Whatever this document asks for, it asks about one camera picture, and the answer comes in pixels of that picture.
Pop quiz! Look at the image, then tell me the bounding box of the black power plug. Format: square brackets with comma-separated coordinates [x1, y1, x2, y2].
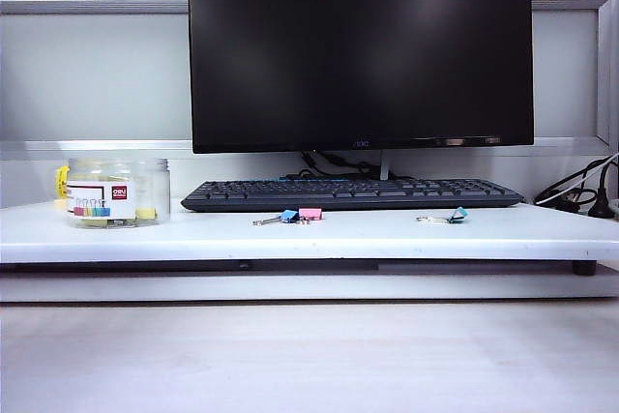
[587, 161, 619, 219]

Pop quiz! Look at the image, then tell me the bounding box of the black computer keyboard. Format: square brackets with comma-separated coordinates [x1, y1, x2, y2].
[181, 177, 527, 214]

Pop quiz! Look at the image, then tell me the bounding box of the blue binder clip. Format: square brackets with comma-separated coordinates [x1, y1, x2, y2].
[251, 209, 299, 226]

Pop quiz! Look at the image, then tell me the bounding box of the clear bottle yellow label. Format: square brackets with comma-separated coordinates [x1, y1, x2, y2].
[54, 164, 73, 199]

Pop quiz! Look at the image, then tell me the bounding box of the white desk riser platform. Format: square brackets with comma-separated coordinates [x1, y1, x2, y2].
[0, 197, 619, 264]

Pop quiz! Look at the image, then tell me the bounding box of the clear plastic jar with label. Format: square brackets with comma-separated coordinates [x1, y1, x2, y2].
[65, 156, 171, 229]

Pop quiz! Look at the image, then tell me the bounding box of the white charging cable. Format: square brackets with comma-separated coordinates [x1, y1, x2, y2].
[536, 156, 619, 204]

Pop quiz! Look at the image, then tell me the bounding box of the black AOC computer monitor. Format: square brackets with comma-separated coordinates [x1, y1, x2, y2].
[187, 0, 536, 154]

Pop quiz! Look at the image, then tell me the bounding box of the black monitor cable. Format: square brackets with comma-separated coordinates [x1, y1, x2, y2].
[299, 150, 383, 180]

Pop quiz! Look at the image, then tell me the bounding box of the black looped cable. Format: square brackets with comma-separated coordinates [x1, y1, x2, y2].
[534, 151, 619, 214]

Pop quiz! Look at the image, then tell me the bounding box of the teal binder clip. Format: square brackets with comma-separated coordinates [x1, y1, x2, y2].
[417, 206, 471, 224]

